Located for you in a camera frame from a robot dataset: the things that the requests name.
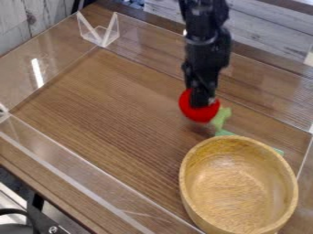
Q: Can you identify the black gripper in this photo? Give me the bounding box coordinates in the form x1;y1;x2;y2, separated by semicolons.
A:
180;27;232;108

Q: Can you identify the red plush tomato toy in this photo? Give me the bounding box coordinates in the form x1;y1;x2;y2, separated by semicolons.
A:
178;89;232;132

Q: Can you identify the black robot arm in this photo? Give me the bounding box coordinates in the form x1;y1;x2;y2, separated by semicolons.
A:
178;0;232;108

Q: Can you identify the green cloth piece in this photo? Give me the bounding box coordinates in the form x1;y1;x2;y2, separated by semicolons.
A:
215;129;285;156

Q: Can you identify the wooden oval bowl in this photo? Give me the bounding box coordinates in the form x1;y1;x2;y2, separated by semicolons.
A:
178;135;298;234

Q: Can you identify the clear acrylic tray wall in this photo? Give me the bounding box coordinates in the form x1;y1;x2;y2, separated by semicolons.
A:
0;6;313;234

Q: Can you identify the clear acrylic corner bracket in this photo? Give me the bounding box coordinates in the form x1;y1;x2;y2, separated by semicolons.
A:
76;12;120;48

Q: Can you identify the black metal table mount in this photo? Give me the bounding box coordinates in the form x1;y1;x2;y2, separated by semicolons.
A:
26;193;71;234

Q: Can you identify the black cable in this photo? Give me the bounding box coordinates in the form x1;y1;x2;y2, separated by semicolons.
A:
0;207;32;228

